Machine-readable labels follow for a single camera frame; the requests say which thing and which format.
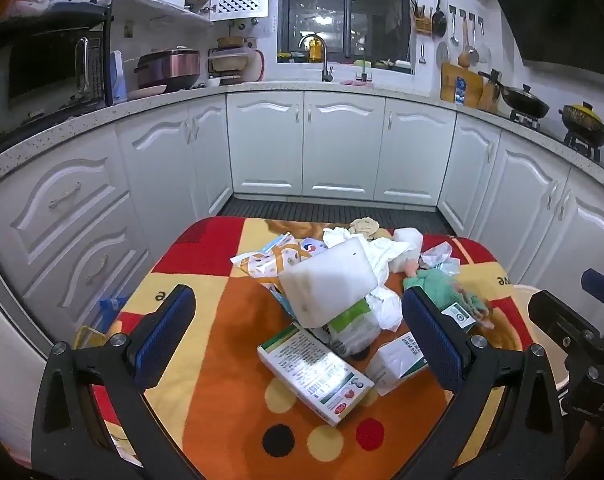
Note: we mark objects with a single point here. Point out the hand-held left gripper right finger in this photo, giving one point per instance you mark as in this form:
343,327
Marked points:
432,342

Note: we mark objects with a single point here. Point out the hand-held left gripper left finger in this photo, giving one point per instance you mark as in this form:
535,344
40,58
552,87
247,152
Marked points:
164,340

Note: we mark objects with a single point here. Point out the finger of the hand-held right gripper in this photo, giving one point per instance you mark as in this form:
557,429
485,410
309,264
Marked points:
557,315
602,284

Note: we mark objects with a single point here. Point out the beige plastic bin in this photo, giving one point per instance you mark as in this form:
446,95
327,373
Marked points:
556,371

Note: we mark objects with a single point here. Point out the white tissue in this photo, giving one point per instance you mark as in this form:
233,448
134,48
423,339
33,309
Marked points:
387,252
388,310

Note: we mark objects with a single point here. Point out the brown paper bag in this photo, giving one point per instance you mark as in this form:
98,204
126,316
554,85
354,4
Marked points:
364,225

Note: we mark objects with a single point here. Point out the white green carton box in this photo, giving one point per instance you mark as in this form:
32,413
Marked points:
397,362

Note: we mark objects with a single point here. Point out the orange red printed blanket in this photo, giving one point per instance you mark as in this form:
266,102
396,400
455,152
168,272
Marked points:
222,370

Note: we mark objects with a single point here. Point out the white green plastic bag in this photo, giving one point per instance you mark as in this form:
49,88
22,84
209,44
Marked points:
352,327

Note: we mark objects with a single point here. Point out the clear plastic wrapper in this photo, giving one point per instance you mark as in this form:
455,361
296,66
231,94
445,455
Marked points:
439,256

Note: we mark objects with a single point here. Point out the white foam block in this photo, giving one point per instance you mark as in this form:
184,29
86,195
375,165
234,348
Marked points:
327,280

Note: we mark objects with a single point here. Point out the white orange packet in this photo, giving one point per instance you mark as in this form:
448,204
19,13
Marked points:
264,262

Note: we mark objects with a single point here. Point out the white blue packet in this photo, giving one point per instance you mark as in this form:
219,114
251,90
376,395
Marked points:
313,247

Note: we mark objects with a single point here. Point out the yellow lidded pot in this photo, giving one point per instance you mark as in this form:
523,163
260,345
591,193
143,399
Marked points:
584,120

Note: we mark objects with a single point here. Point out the black wok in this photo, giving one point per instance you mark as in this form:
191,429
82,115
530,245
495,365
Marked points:
524,101

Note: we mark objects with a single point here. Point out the row of white cabinet doors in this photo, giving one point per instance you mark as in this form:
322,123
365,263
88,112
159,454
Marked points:
342,145

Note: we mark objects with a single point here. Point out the knife block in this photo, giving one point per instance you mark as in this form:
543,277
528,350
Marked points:
492,92

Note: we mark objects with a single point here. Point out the wooden cutting board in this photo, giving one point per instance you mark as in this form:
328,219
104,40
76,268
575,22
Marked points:
474,85

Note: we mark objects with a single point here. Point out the blue white kettle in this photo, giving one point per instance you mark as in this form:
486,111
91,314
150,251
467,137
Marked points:
116,77

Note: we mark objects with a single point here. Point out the copper rice cooker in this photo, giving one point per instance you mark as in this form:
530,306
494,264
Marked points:
168,67

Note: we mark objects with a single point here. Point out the black range hood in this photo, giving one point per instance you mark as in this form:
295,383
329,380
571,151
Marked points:
572,10

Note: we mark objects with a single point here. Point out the small steel tap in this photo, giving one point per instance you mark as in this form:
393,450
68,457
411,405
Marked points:
363,67

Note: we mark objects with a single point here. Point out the dish rack with casserole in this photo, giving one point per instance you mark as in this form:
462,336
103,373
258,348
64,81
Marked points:
229,62

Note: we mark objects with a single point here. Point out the black oven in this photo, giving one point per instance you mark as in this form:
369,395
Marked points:
47,70

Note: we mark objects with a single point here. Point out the steel kitchen faucet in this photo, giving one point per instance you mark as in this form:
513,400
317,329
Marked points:
322,57

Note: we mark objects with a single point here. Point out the hanging black pan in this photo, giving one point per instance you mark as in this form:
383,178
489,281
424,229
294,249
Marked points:
439,21

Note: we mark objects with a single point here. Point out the yellow bottle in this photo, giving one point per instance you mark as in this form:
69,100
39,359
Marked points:
314,49

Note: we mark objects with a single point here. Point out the wooden chopstick holder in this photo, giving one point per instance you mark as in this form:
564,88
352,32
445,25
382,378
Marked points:
424,21

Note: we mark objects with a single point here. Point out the dark kitchen window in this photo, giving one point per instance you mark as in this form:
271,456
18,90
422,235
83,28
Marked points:
347,10

